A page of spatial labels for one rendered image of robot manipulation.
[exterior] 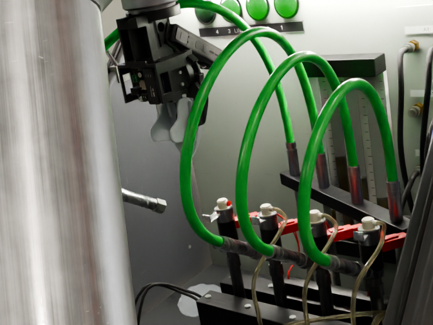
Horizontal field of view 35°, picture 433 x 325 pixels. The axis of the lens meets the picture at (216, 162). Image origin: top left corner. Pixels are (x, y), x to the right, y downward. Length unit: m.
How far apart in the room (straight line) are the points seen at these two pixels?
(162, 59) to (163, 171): 0.52
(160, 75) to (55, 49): 0.55
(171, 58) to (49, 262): 0.60
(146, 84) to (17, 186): 0.58
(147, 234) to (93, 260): 1.05
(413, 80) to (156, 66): 0.44
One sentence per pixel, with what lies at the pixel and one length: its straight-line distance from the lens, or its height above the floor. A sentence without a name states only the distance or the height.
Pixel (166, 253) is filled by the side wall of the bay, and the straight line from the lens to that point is 1.42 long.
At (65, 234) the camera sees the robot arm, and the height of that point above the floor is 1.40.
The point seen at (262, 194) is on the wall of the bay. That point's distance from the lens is 1.37.
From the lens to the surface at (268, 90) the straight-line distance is 0.83.
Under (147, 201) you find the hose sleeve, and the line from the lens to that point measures 1.06.
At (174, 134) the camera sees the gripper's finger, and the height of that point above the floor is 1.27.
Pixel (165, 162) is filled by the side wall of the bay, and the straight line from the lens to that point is 1.39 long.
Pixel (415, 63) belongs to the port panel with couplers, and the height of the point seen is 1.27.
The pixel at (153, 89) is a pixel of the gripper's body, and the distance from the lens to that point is 0.89.
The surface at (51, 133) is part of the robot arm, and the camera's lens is 0.33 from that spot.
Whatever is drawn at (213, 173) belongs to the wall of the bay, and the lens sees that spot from 1.42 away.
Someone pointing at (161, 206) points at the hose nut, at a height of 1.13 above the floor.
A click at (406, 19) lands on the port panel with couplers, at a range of 1.11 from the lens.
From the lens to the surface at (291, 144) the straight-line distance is 1.17.
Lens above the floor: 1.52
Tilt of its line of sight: 18 degrees down
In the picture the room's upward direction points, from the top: 11 degrees counter-clockwise
